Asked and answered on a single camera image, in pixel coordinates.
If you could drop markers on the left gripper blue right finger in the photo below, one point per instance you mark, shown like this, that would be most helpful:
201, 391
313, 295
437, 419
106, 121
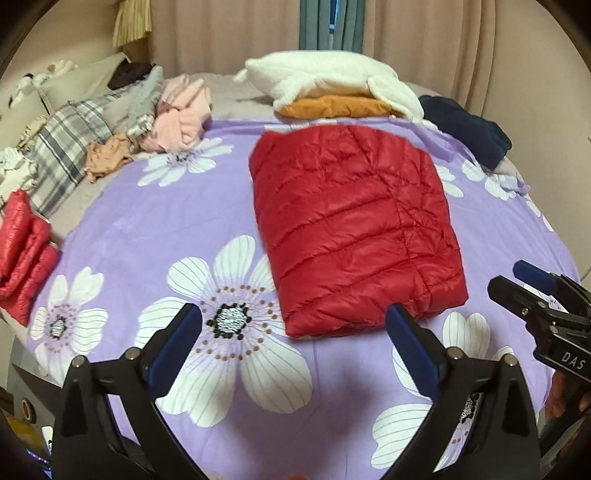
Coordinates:
419, 357

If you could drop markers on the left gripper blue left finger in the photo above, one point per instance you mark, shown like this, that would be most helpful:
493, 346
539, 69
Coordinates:
166, 351

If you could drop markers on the blue finger of the right gripper seen externally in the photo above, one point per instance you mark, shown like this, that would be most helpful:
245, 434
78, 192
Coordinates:
541, 280

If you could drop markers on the red puffer jacket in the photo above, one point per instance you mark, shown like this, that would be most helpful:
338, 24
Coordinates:
353, 220

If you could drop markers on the right hand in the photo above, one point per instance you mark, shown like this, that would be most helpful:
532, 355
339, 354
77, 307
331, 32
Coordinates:
556, 402

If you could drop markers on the navy blue folded garment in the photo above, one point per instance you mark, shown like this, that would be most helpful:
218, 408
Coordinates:
485, 139

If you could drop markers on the folded red puffer garment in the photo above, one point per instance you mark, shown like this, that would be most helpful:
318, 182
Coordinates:
28, 256

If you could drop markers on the tan small garment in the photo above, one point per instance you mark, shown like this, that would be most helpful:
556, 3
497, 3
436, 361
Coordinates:
104, 159

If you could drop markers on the plaid pillow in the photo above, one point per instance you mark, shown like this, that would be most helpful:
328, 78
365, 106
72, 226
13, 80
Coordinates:
60, 148

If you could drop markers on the beige curtain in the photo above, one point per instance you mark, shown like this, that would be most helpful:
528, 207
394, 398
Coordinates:
445, 46

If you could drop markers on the pink crumpled garment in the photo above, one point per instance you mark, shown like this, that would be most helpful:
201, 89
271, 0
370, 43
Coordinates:
181, 114

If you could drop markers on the orange folded garment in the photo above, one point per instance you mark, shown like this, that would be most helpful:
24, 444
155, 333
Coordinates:
335, 106

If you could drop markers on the white fleece garment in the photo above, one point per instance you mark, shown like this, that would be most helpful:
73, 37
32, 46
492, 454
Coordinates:
288, 76

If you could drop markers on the white plush toy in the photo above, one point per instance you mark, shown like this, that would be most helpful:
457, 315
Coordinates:
32, 82

